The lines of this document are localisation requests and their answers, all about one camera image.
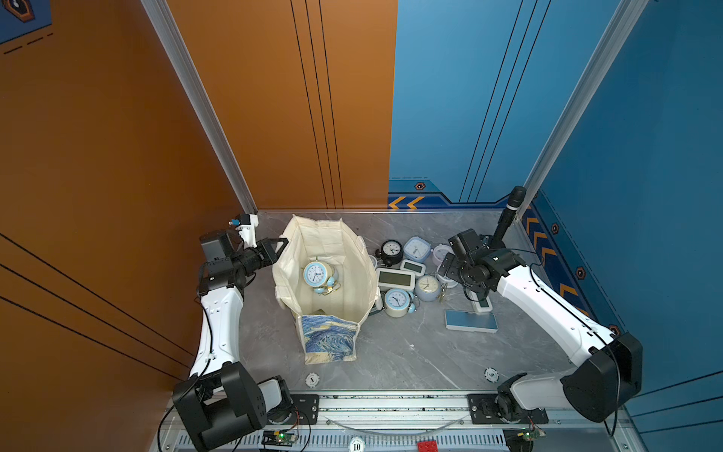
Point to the blue cream twin-bell clock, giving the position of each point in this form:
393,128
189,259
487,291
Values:
398,303

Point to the large white digital clock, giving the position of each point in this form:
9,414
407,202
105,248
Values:
396,279

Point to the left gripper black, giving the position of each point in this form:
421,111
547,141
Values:
268,255

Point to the blue rectangular clock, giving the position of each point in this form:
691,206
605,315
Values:
470,322

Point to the pink round alarm clock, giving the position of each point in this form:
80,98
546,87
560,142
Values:
439,253

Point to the white round marker right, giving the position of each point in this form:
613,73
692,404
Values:
491,375

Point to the cream canvas bag starry print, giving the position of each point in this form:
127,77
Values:
327,326

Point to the white round marker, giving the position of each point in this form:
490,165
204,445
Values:
491,375
312,380

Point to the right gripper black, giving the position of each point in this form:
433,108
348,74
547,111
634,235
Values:
450,272

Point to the black round alarm clock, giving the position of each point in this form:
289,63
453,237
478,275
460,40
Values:
390,253

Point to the small white digital clock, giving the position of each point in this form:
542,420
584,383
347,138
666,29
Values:
418,269

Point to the yellow blue twin-bell clock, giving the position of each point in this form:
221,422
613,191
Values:
322,277

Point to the white round marker left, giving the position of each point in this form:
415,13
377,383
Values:
312,380

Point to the black microphone on stand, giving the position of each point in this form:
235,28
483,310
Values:
515,200

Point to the white round number tag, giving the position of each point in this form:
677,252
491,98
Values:
357,444

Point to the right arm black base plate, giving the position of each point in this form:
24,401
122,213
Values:
497,409

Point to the green circuit board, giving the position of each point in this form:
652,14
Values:
279,440

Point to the light blue square alarm clock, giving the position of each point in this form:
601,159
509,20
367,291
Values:
417,249

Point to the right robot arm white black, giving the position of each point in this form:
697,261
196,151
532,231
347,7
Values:
607,366

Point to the red block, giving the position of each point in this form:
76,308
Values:
428,446

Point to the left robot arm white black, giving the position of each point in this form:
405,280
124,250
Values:
220,402

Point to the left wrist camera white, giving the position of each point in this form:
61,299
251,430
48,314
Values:
245,225

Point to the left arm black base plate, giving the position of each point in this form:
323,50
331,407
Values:
302,408

